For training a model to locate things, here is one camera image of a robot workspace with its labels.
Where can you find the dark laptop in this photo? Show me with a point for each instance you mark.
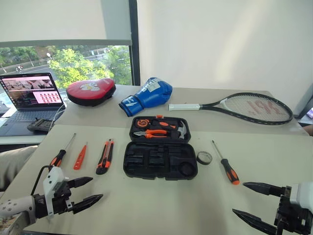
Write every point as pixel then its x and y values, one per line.
pixel 29 115

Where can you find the black window frame post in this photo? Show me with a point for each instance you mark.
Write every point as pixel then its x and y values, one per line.
pixel 134 49

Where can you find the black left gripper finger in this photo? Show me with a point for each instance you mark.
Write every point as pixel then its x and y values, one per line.
pixel 80 181
pixel 88 202

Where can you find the orange-black tape measure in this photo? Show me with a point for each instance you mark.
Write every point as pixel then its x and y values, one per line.
pixel 141 123

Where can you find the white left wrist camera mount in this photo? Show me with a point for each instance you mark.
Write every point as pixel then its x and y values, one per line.
pixel 52 178

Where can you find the small lit screen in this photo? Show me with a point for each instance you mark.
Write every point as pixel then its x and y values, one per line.
pixel 310 113

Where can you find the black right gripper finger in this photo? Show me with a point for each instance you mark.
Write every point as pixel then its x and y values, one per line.
pixel 256 221
pixel 265 188

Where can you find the black electrical tape roll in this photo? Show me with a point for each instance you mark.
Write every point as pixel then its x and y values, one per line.
pixel 199 159

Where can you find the beige fabric cushion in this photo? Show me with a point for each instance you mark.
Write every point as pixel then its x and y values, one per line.
pixel 14 164

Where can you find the long orange-black screwdriver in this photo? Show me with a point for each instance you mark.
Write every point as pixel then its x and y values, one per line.
pixel 58 157

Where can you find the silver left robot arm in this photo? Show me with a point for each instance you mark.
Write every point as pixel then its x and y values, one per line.
pixel 17 205

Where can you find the pale patterned panel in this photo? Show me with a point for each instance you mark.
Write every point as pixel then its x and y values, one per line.
pixel 7 225

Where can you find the orange test pen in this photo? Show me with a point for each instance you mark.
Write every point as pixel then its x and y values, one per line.
pixel 80 157

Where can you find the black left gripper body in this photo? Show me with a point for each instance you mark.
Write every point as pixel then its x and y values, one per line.
pixel 64 198

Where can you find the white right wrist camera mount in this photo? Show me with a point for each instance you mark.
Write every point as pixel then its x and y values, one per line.
pixel 303 193

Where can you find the red boxing focus pad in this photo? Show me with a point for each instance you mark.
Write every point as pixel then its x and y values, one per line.
pixel 90 91

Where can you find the wide white roller blind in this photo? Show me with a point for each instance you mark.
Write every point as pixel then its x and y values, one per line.
pixel 220 44

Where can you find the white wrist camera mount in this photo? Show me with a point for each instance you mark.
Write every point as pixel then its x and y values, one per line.
pixel 52 178
pixel 303 193

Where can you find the black tennis racket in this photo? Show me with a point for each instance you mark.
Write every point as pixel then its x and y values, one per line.
pixel 185 106

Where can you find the black handheld controller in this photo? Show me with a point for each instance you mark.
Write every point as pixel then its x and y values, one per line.
pixel 40 125

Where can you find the steel claw hammer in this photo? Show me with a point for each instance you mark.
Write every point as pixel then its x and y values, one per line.
pixel 182 132

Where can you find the blue boxing glove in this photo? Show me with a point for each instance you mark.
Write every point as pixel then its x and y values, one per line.
pixel 149 95

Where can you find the orange-black utility knife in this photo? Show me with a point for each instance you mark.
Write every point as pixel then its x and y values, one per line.
pixel 105 156

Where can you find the white roller blind with bar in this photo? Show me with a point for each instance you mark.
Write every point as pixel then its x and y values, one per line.
pixel 61 19

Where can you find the person's forearm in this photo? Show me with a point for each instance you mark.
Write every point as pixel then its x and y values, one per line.
pixel 309 130

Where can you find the black tool case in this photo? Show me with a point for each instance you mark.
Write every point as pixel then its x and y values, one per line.
pixel 160 159

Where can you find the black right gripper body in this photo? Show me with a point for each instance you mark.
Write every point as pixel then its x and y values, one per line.
pixel 291 218

